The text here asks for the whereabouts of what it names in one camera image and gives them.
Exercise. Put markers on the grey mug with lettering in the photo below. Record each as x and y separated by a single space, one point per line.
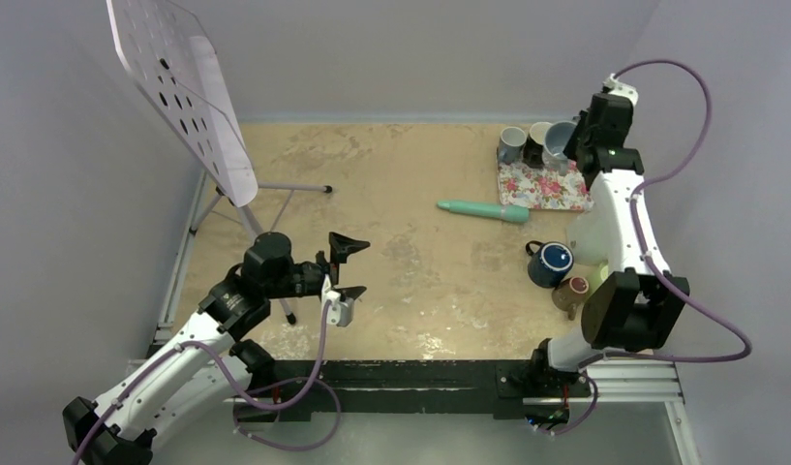
512 143

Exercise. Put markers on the light grey mug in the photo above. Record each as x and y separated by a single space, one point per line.
555 140

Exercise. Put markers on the black mug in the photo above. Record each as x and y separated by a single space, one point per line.
533 149

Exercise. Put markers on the perforated calibration board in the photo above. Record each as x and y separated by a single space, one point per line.
179 75

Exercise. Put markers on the floral tray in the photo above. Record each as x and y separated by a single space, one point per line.
543 189

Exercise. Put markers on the brown mug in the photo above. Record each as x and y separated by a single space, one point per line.
570 295

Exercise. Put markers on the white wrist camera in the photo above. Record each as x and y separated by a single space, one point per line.
338 307
614 86

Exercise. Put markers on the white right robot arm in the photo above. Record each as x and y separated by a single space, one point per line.
638 304

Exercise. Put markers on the mint green tube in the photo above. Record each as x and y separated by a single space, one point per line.
504 212

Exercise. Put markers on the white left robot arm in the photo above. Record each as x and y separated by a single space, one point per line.
118 427

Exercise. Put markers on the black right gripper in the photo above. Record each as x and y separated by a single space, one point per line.
570 147

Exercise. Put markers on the lilac tripod stand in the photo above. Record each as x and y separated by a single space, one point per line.
245 216

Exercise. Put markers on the white box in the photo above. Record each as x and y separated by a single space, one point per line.
586 238

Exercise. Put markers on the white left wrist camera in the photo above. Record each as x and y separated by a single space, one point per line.
338 307

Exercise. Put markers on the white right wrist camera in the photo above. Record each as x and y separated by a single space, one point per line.
614 86

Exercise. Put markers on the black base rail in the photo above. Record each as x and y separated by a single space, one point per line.
502 389

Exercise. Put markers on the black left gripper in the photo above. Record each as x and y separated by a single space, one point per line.
340 247

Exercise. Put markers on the dark blue mug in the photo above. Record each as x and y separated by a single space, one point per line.
549 263

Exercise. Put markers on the green mug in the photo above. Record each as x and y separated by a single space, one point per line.
597 277

